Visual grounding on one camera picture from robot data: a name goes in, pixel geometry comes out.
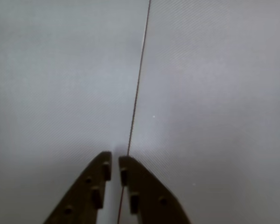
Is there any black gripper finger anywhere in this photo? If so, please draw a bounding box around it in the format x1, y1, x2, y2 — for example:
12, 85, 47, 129
118, 155, 193, 224
43, 151, 112, 224

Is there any grey rubber mat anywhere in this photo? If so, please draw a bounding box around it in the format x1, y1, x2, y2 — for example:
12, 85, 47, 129
118, 0, 280, 224
0, 0, 151, 224

